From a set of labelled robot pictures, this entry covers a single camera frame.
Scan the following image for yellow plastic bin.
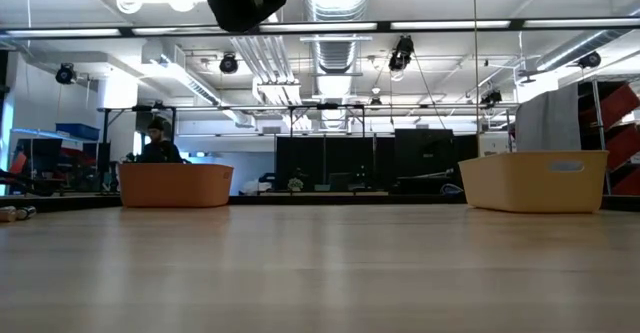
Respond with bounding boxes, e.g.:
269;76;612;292
458;150;610;214

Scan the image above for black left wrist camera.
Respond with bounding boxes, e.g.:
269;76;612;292
198;0;289;34

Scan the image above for thin black hanging cable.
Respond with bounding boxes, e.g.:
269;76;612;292
472;0;480;144

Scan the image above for person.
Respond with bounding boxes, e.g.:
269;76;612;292
137;117;186;165

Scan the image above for black ceiling spotlight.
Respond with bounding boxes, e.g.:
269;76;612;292
577;50;603;71
388;35;416;82
54;62;78;86
218;52;241;76

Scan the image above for blue storage bin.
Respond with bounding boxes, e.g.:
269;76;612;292
54;122;101;142

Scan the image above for black partition panel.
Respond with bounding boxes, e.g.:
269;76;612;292
274;128;479;194

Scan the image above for overhead light bar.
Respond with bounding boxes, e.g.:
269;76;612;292
0;17;640;40

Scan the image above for grey hanging cloth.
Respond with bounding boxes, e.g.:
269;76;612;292
514;82;582;152

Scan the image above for orange plastic bin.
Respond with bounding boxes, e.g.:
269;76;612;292
117;162;235;209

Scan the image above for red storage bin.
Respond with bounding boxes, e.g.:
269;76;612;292
578;80;640;130
599;122;640;197

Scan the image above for silver ventilation duct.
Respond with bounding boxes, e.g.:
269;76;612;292
302;0;374;99

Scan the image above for white paper sign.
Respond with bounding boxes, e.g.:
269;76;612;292
477;132;511;158

